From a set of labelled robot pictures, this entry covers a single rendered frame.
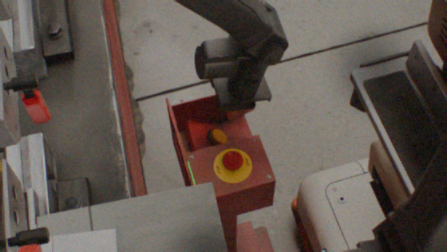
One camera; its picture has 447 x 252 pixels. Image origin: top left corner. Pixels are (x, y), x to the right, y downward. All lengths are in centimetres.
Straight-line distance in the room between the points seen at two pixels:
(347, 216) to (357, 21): 93
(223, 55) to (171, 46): 131
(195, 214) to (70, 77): 43
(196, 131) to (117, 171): 24
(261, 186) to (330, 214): 55
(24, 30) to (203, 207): 48
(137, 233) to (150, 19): 157
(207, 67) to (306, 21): 139
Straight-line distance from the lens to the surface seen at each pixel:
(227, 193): 123
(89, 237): 98
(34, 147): 111
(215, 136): 134
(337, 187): 181
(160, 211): 99
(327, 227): 176
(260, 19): 102
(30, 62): 125
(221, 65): 110
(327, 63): 236
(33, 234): 71
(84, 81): 127
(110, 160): 117
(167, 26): 244
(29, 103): 86
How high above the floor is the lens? 190
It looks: 60 degrees down
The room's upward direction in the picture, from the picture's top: 2 degrees counter-clockwise
